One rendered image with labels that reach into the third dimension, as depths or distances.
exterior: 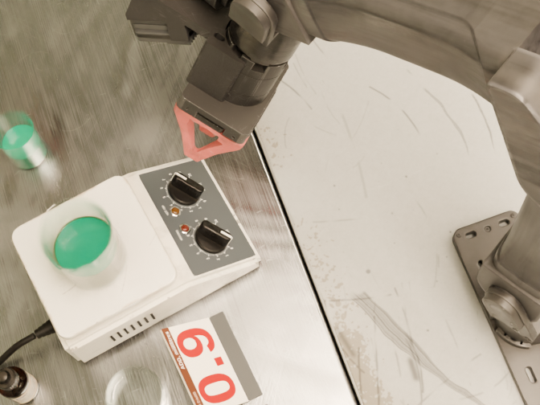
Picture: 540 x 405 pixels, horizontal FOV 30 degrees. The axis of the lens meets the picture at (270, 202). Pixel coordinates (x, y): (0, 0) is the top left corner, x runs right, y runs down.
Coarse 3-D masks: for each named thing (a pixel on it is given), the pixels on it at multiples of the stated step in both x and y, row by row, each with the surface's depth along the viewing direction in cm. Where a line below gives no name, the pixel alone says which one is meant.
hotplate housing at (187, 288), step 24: (144, 192) 96; (168, 240) 94; (240, 264) 96; (168, 288) 92; (192, 288) 94; (216, 288) 98; (144, 312) 92; (168, 312) 96; (96, 336) 92; (120, 336) 95
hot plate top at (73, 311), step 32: (96, 192) 94; (128, 192) 94; (32, 224) 93; (128, 224) 93; (32, 256) 92; (160, 256) 92; (64, 288) 91; (128, 288) 91; (160, 288) 91; (64, 320) 90; (96, 320) 90
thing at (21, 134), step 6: (18, 126) 103; (24, 126) 103; (30, 126) 103; (12, 132) 103; (18, 132) 103; (24, 132) 103; (30, 132) 103; (6, 138) 103; (12, 138) 103; (18, 138) 103; (24, 138) 103; (6, 144) 103; (12, 144) 103; (18, 144) 103; (24, 144) 103
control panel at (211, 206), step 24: (168, 168) 99; (192, 168) 100; (168, 192) 97; (216, 192) 99; (168, 216) 95; (192, 216) 97; (216, 216) 98; (192, 240) 95; (240, 240) 97; (192, 264) 94; (216, 264) 95
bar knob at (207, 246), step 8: (200, 224) 95; (208, 224) 95; (200, 232) 95; (208, 232) 95; (216, 232) 94; (224, 232) 95; (200, 240) 95; (208, 240) 95; (216, 240) 95; (224, 240) 95; (208, 248) 95; (216, 248) 95
